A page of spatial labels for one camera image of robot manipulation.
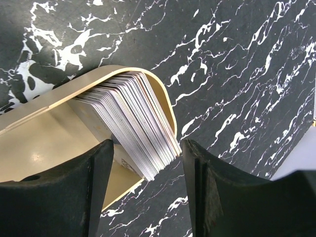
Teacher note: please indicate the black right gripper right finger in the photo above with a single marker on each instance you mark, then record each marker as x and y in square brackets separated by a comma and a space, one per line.
[225, 201]

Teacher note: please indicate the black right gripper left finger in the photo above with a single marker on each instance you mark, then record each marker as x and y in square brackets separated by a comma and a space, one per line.
[64, 201]

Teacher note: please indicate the stack of credit cards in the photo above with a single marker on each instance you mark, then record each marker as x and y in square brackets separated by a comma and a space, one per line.
[125, 109]

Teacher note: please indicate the beige oval card tray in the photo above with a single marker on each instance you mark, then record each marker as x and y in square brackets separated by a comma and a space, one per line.
[38, 136]

